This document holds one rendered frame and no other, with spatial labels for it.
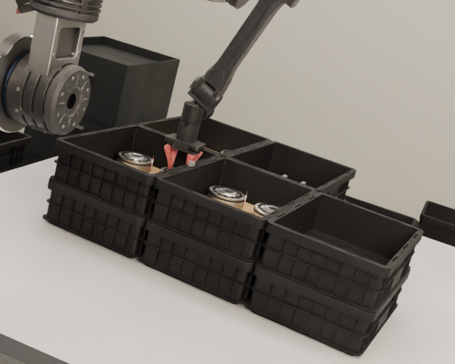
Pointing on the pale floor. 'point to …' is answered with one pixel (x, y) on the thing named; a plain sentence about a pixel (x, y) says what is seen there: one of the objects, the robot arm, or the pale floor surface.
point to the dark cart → (115, 91)
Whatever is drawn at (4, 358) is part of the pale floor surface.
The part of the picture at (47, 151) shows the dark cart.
